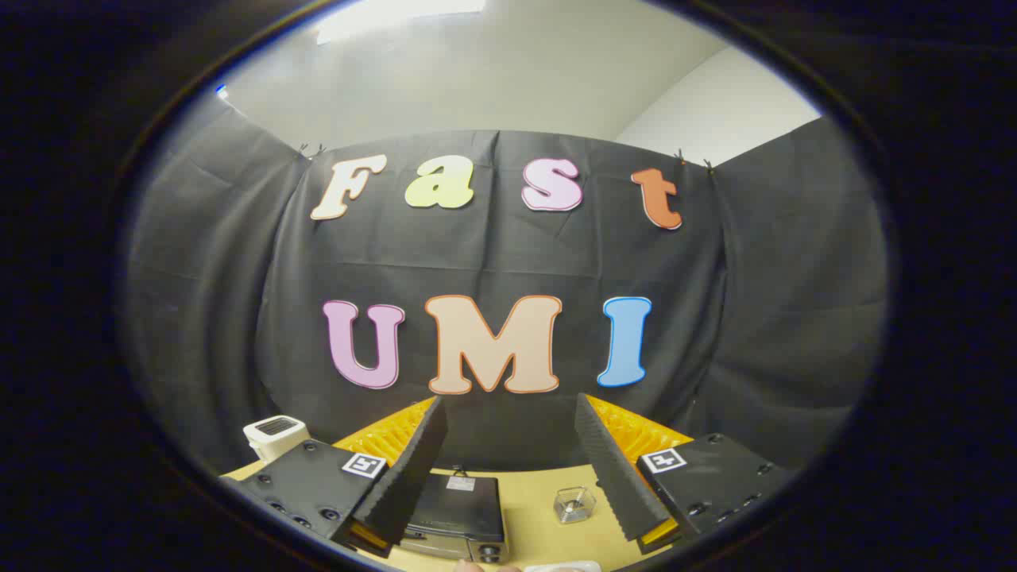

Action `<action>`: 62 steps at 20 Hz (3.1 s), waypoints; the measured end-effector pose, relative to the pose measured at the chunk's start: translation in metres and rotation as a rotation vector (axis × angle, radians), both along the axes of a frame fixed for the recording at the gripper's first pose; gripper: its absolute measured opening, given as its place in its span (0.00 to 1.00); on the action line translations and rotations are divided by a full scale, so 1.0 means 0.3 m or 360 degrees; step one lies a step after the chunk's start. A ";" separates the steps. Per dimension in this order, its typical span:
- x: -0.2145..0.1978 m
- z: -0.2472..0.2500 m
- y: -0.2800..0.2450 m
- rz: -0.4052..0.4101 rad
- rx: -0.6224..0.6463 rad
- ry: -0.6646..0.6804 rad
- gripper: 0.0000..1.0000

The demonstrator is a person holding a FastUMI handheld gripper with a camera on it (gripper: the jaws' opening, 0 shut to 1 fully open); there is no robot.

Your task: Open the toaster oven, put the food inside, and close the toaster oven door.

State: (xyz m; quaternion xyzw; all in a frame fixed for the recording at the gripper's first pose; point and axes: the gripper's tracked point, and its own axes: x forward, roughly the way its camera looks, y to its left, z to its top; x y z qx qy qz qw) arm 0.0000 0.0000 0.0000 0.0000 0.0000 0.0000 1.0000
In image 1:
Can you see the white plate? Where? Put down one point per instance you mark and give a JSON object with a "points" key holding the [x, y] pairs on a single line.
{"points": [[564, 567]]}

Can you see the small clear glass container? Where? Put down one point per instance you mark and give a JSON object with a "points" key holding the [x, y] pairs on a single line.
{"points": [[574, 505]]}

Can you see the black backdrop cloth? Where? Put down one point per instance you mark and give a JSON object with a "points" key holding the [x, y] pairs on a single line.
{"points": [[493, 254]]}

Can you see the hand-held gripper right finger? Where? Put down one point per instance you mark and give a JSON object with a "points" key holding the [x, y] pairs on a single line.
{"points": [[612, 469]]}

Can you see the black toaster oven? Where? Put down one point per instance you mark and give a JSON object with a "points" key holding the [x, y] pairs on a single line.
{"points": [[461, 512]]}

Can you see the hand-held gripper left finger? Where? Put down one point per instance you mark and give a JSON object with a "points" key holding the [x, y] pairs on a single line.
{"points": [[413, 469]]}

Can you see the white pop-up toaster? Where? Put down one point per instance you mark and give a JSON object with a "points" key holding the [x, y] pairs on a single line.
{"points": [[274, 437]]}

